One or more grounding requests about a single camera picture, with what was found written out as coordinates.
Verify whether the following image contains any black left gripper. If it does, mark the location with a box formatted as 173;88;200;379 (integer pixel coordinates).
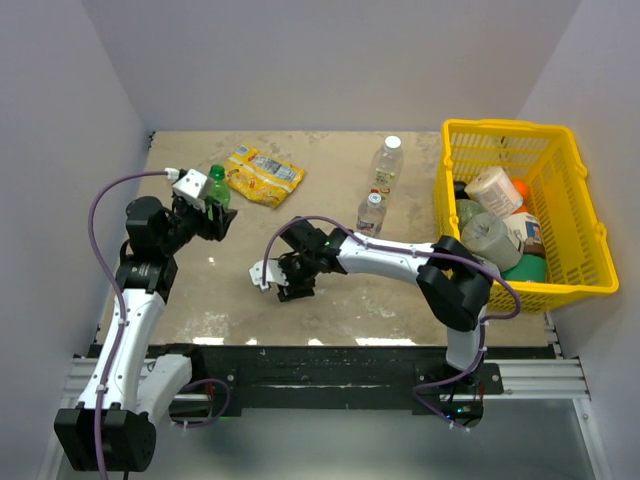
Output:
160;195;236;254

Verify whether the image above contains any green plastic bottle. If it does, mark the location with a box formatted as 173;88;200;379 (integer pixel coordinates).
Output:
205;164;231;220

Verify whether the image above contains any small labelled clear bottle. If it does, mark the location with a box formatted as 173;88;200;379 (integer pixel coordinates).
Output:
356;193;387;238

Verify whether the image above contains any small white bottle cap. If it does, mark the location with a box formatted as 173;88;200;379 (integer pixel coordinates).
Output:
368;193;382;205

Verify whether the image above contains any large clear plastic bottle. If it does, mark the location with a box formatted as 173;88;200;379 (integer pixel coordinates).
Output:
367;141;404;203

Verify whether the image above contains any large white bottle cap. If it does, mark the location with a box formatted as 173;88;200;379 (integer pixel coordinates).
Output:
384;135;402;151

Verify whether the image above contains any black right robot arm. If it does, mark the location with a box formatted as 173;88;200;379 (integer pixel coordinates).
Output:
261;216;493;393

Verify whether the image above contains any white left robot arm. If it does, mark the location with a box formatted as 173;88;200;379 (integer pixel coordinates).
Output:
54;195;237;475

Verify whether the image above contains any crumpled clear plastic bottle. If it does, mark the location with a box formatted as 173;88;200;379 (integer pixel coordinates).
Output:
455;199;485;233

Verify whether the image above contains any yellow snack bag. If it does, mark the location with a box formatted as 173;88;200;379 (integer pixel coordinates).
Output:
224;144;306;209

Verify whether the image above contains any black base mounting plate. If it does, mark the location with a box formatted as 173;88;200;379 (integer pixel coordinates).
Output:
89;342;504;419

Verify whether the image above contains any grey tape roll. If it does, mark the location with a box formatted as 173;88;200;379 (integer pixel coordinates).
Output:
461;212;524;272

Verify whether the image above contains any orange white carton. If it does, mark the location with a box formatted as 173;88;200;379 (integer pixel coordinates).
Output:
504;212;546;259

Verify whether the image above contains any green can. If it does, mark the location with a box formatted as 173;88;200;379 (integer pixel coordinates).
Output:
501;254;547;283

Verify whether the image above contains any orange ball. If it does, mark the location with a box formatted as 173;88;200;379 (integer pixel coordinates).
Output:
512;179;529;201

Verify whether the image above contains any yellow plastic basket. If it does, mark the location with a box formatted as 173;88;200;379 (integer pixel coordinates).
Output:
434;119;619;313

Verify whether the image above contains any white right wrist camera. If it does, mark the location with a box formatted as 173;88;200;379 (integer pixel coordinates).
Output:
248;259;288;292

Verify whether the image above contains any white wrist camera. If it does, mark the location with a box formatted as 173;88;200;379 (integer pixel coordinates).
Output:
248;259;288;292
164;167;209;211

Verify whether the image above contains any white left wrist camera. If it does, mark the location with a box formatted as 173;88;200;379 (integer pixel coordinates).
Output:
164;167;209;211

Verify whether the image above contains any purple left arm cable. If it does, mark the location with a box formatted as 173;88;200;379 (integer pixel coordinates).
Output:
88;171;171;480

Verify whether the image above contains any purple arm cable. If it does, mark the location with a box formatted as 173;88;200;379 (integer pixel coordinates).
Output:
88;171;171;480
263;215;523;431

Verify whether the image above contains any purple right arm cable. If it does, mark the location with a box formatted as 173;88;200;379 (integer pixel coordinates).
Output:
263;215;523;431

